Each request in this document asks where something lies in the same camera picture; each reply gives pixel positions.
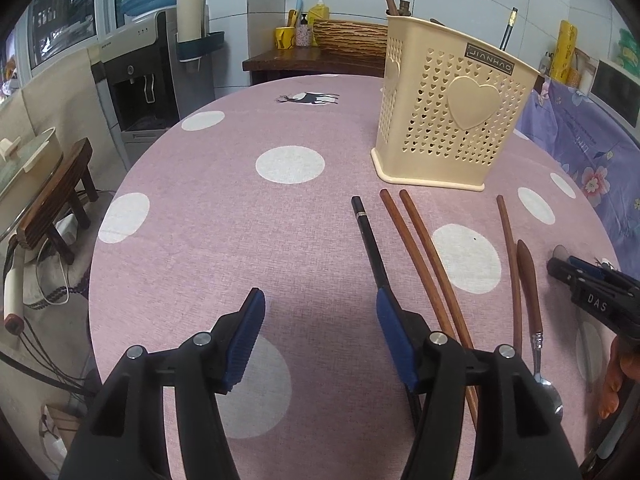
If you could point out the yellow mug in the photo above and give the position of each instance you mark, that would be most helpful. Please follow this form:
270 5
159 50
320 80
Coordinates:
285 37

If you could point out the small steel spoon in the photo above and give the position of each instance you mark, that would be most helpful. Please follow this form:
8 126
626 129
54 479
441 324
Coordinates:
578 348

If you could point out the dark wooden side table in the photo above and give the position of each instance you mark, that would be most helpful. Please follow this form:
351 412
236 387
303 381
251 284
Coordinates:
280 64

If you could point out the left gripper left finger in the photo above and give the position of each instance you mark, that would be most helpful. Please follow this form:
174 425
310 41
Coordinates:
123 434

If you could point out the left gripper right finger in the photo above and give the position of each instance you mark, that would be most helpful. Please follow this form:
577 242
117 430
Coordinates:
517 433

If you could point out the black chopstick gold tip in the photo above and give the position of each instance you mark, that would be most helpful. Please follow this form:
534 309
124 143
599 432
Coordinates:
509 29

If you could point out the purple floral cloth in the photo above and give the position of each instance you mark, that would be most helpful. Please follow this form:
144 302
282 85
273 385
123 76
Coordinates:
596 153

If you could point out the paper cup dispenser tube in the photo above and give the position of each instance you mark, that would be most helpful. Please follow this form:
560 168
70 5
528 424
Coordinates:
190 29

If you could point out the wooden handle spoon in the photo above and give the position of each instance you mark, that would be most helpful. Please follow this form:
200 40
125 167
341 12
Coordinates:
528 277

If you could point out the right hand orange glove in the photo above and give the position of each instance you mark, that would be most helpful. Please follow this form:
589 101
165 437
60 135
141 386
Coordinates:
623 364

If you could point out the cream plastic utensil holder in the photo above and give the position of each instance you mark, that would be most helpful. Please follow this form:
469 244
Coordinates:
449 102

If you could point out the cream pot with lid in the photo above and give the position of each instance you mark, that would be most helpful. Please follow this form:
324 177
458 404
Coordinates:
26 168

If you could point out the pink polka dot tablecloth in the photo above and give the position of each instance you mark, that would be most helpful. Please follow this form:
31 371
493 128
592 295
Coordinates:
254 191

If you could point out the woven basket sink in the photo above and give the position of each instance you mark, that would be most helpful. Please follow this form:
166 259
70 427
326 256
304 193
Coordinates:
351 38

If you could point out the dark wooden stool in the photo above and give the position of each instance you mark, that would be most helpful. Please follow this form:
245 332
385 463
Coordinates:
59 192

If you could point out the white microwave oven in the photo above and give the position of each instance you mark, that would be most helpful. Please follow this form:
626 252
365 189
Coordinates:
617 92

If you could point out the window with frame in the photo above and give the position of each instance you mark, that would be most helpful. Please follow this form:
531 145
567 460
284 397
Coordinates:
46 31

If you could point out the water dispenser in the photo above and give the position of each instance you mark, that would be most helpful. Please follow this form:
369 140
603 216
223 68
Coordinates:
144 87

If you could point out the yellow wrapped roll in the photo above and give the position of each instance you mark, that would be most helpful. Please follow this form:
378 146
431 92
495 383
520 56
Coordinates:
562 62

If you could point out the yellow soap bottle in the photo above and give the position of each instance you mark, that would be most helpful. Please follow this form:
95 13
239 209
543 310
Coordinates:
318 12

